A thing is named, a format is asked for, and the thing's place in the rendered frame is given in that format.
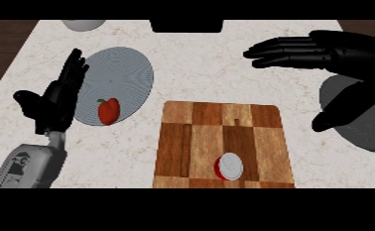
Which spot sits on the dark grey pan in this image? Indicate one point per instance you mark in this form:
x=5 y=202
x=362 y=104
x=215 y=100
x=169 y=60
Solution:
x=359 y=132

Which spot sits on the red can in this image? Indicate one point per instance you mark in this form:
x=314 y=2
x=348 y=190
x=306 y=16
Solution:
x=230 y=166

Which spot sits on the red bell pepper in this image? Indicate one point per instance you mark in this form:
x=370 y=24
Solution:
x=108 y=111

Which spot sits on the grey round plate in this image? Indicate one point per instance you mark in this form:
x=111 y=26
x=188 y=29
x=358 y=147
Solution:
x=114 y=86

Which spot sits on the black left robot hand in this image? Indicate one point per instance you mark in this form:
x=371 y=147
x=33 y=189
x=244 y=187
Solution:
x=55 y=102

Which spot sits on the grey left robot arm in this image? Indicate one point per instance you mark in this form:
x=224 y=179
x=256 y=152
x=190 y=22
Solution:
x=27 y=167

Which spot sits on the white bowl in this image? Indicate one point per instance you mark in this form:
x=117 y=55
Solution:
x=83 y=24

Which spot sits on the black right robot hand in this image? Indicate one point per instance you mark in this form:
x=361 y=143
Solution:
x=337 y=55

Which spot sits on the wooden cutting board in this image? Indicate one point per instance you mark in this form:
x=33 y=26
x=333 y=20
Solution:
x=222 y=142

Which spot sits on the black appliance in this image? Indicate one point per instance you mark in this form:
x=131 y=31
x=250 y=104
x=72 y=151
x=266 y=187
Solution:
x=187 y=26

